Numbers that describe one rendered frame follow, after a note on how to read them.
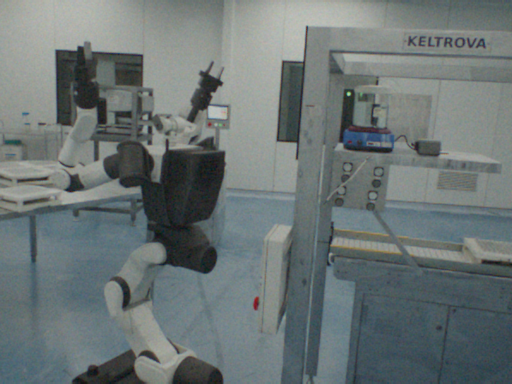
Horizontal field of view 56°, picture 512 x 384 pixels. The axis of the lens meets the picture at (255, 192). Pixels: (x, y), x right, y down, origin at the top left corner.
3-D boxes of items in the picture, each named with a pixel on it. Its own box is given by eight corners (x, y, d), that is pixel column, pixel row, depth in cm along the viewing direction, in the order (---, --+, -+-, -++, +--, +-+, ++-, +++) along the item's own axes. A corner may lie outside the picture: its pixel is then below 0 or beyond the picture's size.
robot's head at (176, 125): (184, 140, 195) (185, 117, 193) (167, 141, 186) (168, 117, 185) (172, 138, 198) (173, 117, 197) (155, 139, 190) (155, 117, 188)
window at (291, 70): (276, 141, 704) (281, 60, 682) (276, 141, 705) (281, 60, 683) (370, 147, 695) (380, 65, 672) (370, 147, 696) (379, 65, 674)
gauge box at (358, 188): (328, 206, 194) (333, 158, 190) (330, 201, 204) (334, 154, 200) (384, 212, 189) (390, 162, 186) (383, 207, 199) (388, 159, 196)
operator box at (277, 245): (256, 333, 127) (262, 239, 122) (268, 307, 143) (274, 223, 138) (279, 336, 126) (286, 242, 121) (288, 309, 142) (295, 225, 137)
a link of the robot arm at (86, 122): (81, 99, 173) (68, 130, 178) (81, 111, 166) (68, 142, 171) (99, 106, 176) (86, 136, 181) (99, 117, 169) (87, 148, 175)
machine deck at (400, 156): (333, 159, 190) (334, 150, 189) (338, 151, 227) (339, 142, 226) (501, 174, 178) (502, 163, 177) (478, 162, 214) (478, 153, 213)
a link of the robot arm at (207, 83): (226, 83, 218) (215, 107, 220) (219, 81, 226) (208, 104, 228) (203, 70, 212) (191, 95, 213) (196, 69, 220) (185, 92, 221)
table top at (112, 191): (-136, 177, 302) (-136, 171, 301) (33, 164, 390) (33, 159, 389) (-22, 225, 217) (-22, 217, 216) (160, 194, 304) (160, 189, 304)
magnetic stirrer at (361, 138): (341, 149, 192) (344, 127, 190) (344, 145, 212) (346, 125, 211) (393, 153, 188) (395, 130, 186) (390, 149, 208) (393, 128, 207)
